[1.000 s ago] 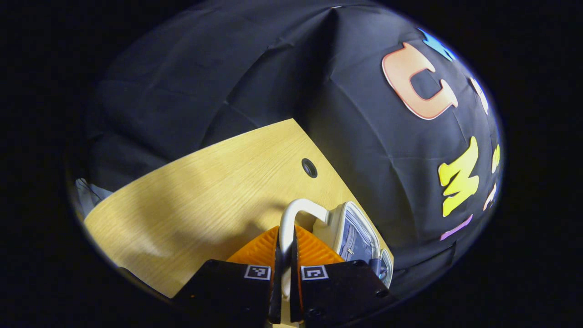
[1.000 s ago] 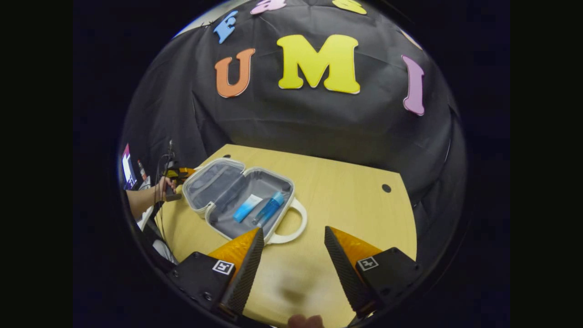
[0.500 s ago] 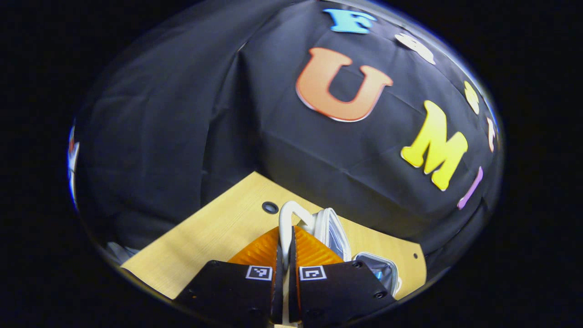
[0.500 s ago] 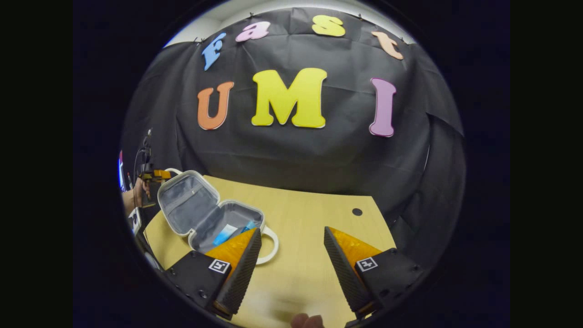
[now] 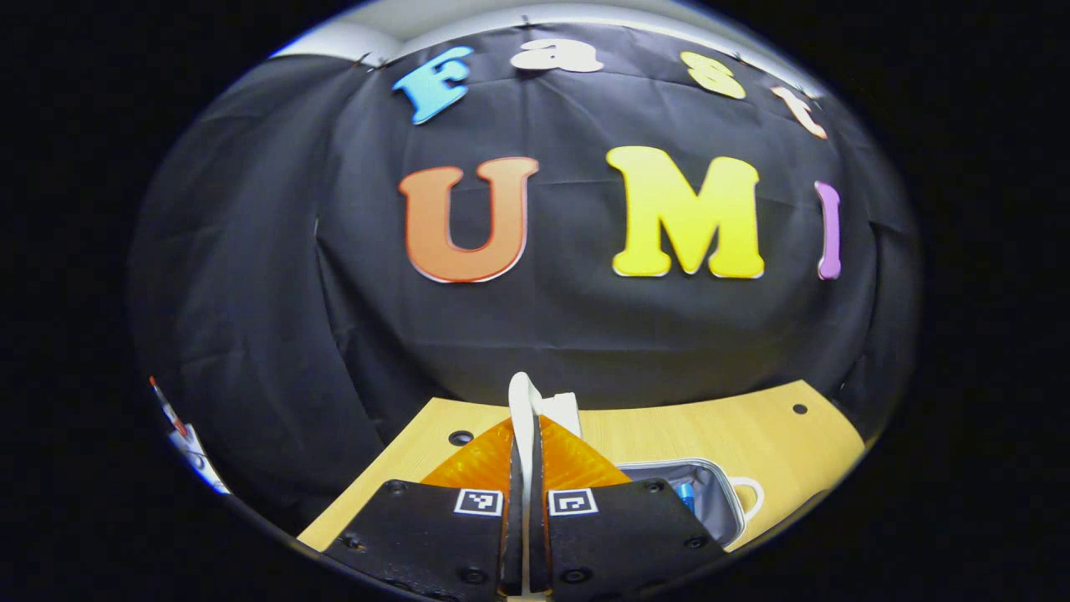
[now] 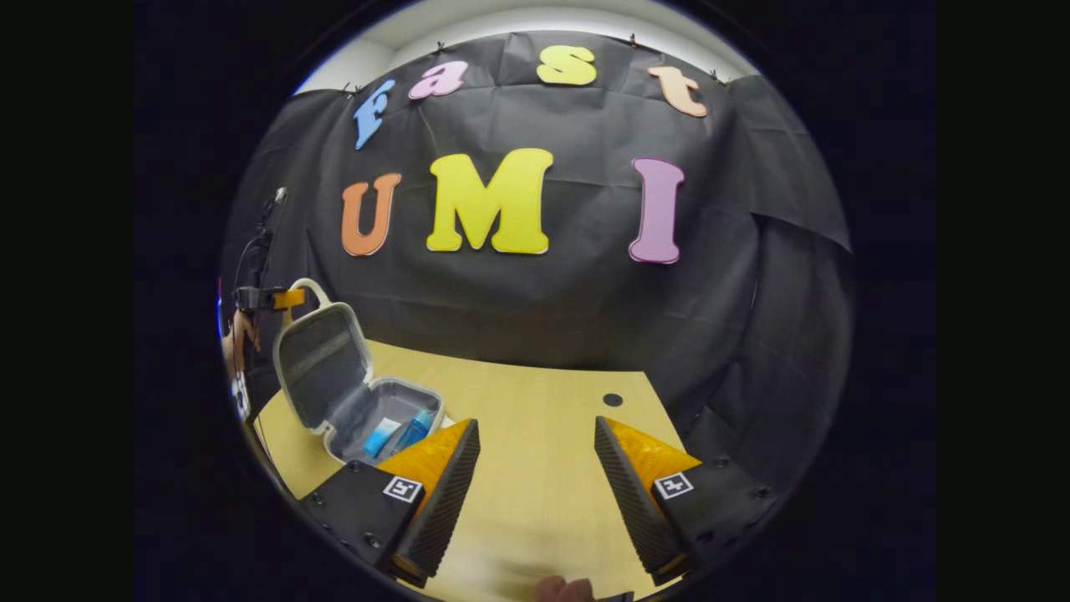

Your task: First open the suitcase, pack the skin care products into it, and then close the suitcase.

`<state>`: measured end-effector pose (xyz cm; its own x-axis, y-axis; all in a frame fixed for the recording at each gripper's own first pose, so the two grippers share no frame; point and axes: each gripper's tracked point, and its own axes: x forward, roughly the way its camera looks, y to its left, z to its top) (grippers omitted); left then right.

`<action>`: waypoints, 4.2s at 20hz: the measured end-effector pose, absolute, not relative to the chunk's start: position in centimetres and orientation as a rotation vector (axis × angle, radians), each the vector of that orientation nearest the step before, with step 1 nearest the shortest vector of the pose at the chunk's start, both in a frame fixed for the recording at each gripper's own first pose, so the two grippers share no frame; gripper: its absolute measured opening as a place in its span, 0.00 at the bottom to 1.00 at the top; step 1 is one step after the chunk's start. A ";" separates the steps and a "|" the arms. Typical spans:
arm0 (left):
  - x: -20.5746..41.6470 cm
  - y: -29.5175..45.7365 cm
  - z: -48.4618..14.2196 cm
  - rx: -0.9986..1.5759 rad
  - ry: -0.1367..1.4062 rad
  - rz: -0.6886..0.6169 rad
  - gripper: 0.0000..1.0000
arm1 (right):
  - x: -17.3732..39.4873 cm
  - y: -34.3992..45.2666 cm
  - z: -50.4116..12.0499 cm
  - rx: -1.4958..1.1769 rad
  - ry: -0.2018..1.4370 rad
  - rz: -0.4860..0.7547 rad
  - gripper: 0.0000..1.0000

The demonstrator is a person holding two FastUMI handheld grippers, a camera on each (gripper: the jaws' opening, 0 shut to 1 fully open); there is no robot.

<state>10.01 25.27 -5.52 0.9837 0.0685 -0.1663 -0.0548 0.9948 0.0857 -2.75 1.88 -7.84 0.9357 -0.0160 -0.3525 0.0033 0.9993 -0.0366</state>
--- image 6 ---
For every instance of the blue green gradient bottle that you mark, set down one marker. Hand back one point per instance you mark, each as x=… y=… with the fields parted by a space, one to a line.
x=414 y=433

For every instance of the clear tube with blue cap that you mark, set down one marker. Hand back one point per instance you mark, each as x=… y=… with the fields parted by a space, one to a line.
x=380 y=437

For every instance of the black backdrop cloth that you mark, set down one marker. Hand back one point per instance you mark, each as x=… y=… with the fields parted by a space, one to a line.
x=543 y=309

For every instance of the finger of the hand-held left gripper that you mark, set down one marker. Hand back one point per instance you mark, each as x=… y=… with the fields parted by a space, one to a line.
x=291 y=298

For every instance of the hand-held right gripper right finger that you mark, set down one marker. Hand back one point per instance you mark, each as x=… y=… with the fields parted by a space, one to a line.
x=633 y=506

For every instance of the white suitcase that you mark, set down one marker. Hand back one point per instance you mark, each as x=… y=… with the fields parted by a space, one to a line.
x=322 y=368

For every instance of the round black table grommet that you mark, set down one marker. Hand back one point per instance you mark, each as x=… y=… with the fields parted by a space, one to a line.
x=613 y=400

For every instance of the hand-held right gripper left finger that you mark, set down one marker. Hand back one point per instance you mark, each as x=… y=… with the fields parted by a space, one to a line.
x=443 y=510

